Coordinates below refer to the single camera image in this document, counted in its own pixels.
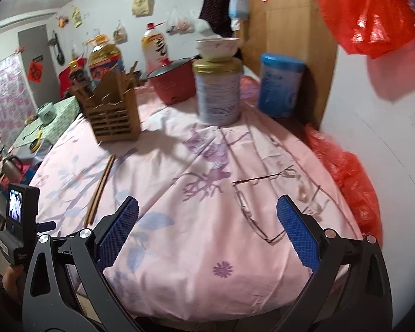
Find steel electric kettle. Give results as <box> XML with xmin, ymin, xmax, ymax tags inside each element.
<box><xmin>2</xmin><ymin>155</ymin><xmax>24</xmax><ymax>183</ymax></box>

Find blue lidded canister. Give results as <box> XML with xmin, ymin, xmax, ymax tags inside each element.
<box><xmin>258</xmin><ymin>53</ymin><xmax>306</xmax><ymax>118</ymax></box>

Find white milk powder can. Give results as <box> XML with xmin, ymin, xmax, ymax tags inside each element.
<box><xmin>193</xmin><ymin>58</ymin><xmax>243</xmax><ymax>126</ymax></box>

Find pink floral hanging curtain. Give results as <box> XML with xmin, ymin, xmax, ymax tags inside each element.
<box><xmin>0</xmin><ymin>54</ymin><xmax>36</xmax><ymax>147</ymax></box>

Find large cooking oil jug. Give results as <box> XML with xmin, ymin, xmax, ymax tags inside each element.
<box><xmin>87</xmin><ymin>35</ymin><xmax>125</xmax><ymax>84</ymax></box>

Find green cloth side table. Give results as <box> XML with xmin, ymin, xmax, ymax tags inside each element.
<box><xmin>11</xmin><ymin>97</ymin><xmax>81</xmax><ymax>148</ymax></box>

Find brown wooden chopstick holder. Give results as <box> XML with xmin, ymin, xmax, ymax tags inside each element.
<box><xmin>82</xmin><ymin>71</ymin><xmax>141</xmax><ymax>143</ymax></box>

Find white rice cooker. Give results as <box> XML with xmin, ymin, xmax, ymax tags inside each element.
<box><xmin>37</xmin><ymin>102</ymin><xmax>57</xmax><ymax>126</ymax></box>

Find pink floral tablecloth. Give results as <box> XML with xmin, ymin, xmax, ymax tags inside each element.
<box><xmin>31</xmin><ymin>89</ymin><xmax>361</xmax><ymax>321</ymax></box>

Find person's left hand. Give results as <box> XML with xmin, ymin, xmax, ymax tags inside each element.
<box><xmin>2</xmin><ymin>265</ymin><xmax>24</xmax><ymax>302</ymax></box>

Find red plastic bag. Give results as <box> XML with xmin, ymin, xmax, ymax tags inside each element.
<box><xmin>317</xmin><ymin>0</ymin><xmax>415</xmax><ymax>59</ymax></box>

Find yellow small frying pan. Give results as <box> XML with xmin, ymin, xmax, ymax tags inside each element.
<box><xmin>29</xmin><ymin>130</ymin><xmax>42</xmax><ymax>153</ymax></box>

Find white pink plastic bottle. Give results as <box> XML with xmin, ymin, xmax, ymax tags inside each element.
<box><xmin>141</xmin><ymin>22</ymin><xmax>169</xmax><ymax>74</ymax></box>

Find small red door poster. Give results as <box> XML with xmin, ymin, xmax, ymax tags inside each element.
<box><xmin>27</xmin><ymin>61</ymin><xmax>43</xmax><ymax>83</ymax></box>

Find wire frame eyeglasses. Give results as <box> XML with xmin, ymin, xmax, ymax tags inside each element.
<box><xmin>232</xmin><ymin>164</ymin><xmax>321</xmax><ymax>245</ymax></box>

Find blue white hanging bag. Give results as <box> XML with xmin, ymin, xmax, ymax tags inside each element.
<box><xmin>229</xmin><ymin>0</ymin><xmax>250</xmax><ymax>32</ymax></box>

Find dark soy sauce bottle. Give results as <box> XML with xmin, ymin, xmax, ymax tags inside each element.
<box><xmin>69</xmin><ymin>60</ymin><xmax>92</xmax><ymax>94</ymax></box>

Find beige tote bag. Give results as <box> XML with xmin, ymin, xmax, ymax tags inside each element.
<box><xmin>132</xmin><ymin>0</ymin><xmax>150</xmax><ymax>17</ymax></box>

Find white ceramic bowl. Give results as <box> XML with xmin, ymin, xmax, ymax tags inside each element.
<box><xmin>196</xmin><ymin>38</ymin><xmax>240</xmax><ymax>62</ymax></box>

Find red electric cooking pot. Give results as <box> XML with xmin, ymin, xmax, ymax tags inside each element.
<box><xmin>147</xmin><ymin>58</ymin><xmax>196</xmax><ymax>106</ymax></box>

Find black dotted hanging cloth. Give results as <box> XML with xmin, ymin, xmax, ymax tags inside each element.
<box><xmin>199</xmin><ymin>0</ymin><xmax>233</xmax><ymax>38</ymax></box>

